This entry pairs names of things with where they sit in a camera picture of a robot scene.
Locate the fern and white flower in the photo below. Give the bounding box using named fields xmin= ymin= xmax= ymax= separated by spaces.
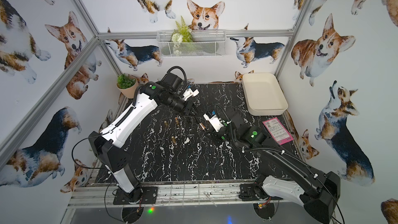
xmin=171 ymin=17 xmax=194 ymax=56

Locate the cream rectangular tray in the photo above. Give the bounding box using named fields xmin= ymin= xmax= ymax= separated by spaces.
xmin=241 ymin=73 xmax=288 ymax=116

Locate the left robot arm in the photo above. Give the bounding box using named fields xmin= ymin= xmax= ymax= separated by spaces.
xmin=88 ymin=66 xmax=200 ymax=202

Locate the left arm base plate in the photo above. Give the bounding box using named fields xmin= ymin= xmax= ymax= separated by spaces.
xmin=113 ymin=187 xmax=158 ymax=205

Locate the white wire basket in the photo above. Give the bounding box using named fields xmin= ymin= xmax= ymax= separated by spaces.
xmin=157 ymin=30 xmax=227 ymax=58

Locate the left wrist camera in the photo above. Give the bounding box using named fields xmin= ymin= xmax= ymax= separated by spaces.
xmin=182 ymin=88 xmax=199 ymax=101

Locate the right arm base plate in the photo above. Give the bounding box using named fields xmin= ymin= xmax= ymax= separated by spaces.
xmin=238 ymin=184 xmax=281 ymax=201

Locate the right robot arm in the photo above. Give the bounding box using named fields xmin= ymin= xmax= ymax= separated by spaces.
xmin=203 ymin=104 xmax=341 ymax=224

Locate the aluminium front rail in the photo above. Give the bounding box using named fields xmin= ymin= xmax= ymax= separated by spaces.
xmin=66 ymin=183 xmax=308 ymax=209

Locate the potted green plant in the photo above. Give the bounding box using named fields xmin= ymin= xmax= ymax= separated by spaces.
xmin=117 ymin=74 xmax=140 ymax=99

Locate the pink printed card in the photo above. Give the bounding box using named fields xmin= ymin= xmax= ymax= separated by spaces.
xmin=263 ymin=117 xmax=294 ymax=145

